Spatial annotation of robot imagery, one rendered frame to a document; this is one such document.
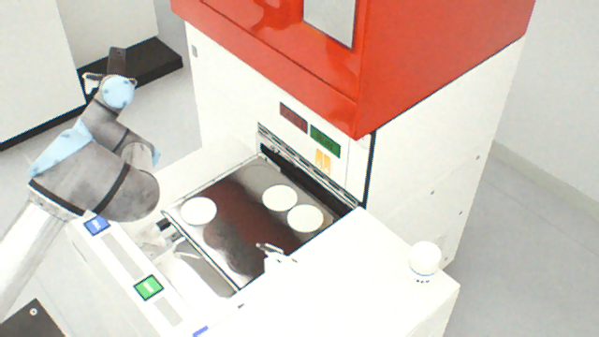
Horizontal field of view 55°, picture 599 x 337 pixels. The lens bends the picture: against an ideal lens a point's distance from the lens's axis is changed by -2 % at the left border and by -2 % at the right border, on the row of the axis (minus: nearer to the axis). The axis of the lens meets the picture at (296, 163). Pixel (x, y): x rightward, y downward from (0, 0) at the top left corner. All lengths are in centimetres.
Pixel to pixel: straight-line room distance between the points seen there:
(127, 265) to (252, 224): 36
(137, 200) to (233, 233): 54
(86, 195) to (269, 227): 65
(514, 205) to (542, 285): 47
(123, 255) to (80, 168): 49
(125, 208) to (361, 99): 56
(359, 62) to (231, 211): 64
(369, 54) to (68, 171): 64
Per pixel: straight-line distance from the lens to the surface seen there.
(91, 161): 113
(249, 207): 170
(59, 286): 279
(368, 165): 152
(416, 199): 191
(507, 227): 299
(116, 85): 150
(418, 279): 145
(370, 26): 123
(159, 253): 161
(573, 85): 290
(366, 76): 130
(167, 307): 146
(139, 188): 115
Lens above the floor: 217
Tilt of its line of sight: 45 degrees down
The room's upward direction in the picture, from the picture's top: 1 degrees clockwise
